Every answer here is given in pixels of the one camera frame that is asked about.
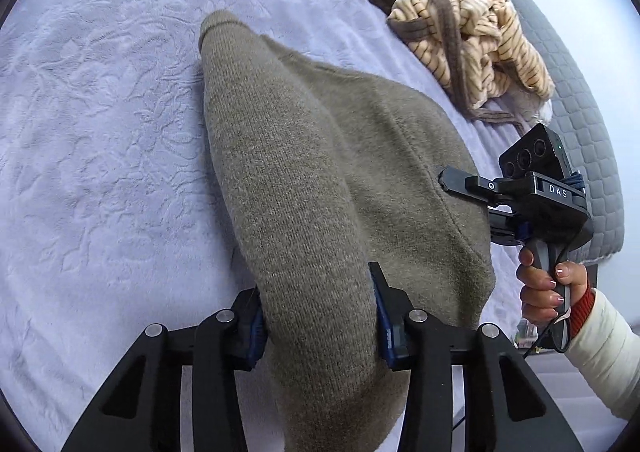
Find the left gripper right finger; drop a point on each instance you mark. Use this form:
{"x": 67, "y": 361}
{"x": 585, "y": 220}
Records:
{"x": 469, "y": 390}

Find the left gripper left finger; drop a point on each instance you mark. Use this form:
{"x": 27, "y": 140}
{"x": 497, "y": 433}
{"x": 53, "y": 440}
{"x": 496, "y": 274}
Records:
{"x": 138, "y": 406}

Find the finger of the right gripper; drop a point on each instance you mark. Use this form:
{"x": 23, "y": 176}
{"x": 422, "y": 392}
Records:
{"x": 473, "y": 187}

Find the taupe knit sweater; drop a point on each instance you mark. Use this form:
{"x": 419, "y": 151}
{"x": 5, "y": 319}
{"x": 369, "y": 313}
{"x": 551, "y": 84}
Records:
{"x": 324, "y": 170}

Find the right forearm white sleeve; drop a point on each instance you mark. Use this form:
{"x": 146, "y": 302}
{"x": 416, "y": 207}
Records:
{"x": 606, "y": 352}

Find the person's right hand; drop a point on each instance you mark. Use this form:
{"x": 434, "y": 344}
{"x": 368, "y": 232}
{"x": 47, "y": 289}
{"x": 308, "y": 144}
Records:
{"x": 538, "y": 295}

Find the grey quilted headboard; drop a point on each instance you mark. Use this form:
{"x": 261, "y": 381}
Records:
{"x": 580, "y": 124}

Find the cream striped brown garment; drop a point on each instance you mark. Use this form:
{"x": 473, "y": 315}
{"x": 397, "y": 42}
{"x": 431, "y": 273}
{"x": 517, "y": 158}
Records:
{"x": 478, "y": 53}

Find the lavender embossed bedspread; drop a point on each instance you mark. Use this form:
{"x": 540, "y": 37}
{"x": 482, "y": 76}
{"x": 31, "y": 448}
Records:
{"x": 111, "y": 217}

